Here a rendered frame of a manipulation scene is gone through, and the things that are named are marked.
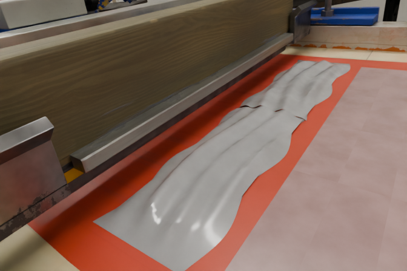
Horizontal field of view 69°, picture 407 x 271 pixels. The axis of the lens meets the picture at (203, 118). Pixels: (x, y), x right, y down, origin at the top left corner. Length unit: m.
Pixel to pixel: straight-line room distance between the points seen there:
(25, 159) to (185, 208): 0.09
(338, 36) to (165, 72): 0.34
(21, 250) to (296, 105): 0.25
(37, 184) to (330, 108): 0.25
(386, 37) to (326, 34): 0.08
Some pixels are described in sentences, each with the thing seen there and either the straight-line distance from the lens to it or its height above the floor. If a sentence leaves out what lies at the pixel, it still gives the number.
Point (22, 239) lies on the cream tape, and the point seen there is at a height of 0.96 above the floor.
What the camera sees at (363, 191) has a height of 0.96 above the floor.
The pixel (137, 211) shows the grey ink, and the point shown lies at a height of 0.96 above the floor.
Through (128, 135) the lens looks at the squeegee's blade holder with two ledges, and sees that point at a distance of 0.21.
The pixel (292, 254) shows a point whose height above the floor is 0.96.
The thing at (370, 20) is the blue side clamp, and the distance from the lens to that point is 0.51.
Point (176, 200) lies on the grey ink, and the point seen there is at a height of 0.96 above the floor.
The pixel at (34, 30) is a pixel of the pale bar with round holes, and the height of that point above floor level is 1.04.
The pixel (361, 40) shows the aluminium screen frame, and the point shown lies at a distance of 0.52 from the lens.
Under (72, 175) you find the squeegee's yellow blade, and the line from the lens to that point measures 0.22.
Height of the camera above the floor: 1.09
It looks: 26 degrees down
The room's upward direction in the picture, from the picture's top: 6 degrees counter-clockwise
